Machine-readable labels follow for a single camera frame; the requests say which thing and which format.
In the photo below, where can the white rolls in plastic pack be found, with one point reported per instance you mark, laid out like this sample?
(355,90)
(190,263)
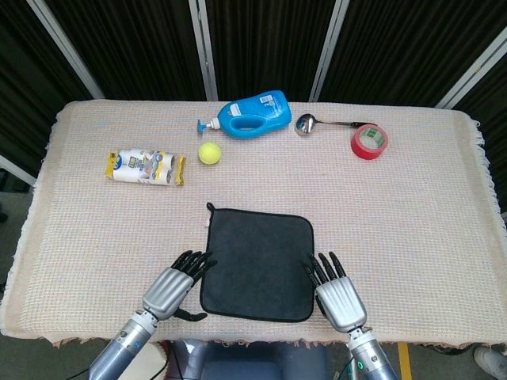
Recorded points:
(138,166)

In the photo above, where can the grey and red cloth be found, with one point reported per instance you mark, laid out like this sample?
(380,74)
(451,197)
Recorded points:
(257,269)

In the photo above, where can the blue detergent pump bottle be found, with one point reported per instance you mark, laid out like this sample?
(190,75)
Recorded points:
(269,111)

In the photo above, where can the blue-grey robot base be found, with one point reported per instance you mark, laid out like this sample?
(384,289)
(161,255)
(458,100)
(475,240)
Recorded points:
(253,364)

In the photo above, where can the white metal partition post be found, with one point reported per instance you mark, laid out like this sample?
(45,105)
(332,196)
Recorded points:
(16,168)
(65,47)
(203,47)
(471,71)
(328,47)

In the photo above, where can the yellow tennis ball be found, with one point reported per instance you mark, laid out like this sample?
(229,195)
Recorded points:
(210,153)

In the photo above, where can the red tape roll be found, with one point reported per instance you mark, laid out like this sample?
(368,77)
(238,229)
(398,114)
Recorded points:
(362,152)

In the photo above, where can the white round stool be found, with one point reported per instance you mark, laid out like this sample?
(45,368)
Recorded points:
(158,356)

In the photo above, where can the metal ladle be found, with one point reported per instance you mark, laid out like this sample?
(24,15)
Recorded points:
(304,124)

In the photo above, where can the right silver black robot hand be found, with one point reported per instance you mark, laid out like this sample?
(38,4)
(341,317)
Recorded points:
(340,305)

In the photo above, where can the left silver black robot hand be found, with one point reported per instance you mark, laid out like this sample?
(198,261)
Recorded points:
(166,291)

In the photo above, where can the beige woven tablecloth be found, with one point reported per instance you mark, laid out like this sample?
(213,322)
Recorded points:
(119,237)

